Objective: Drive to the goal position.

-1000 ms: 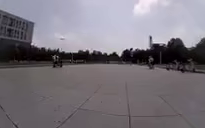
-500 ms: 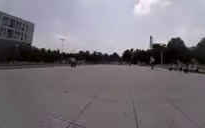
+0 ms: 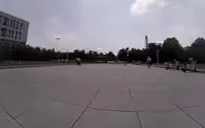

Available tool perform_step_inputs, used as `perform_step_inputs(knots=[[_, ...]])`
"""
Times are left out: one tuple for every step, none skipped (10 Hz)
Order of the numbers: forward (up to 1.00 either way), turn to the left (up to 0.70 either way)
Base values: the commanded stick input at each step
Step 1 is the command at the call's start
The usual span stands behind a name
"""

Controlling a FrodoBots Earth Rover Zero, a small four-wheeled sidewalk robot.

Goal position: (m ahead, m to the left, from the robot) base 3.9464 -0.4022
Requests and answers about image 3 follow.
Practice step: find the person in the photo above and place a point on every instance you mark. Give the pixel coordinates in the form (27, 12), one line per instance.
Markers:
(78, 61)
(148, 61)

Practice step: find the tall lamp pole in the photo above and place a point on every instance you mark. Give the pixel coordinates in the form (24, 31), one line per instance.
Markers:
(57, 43)

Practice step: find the tall narrow tower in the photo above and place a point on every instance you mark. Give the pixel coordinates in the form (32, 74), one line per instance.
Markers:
(146, 41)

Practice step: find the row of dark trees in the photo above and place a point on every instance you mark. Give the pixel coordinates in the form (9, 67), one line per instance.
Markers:
(176, 50)
(40, 54)

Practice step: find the group of people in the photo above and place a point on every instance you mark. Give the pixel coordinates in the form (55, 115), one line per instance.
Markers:
(185, 65)

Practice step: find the pale multi-storey building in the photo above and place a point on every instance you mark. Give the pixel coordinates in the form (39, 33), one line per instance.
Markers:
(6, 28)

